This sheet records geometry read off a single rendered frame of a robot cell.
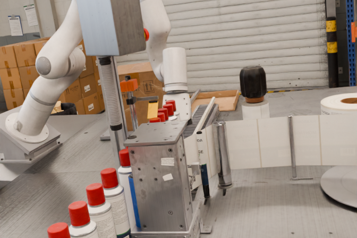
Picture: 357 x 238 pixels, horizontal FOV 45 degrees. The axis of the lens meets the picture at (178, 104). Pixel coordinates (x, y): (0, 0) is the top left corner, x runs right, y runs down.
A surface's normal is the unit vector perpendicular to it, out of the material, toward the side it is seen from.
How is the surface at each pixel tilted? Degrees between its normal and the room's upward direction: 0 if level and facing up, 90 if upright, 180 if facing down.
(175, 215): 90
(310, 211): 0
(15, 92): 87
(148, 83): 90
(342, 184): 0
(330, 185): 0
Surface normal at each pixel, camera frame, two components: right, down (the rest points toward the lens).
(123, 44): 0.68, 0.09
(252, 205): -0.13, -0.96
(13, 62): -0.30, 0.27
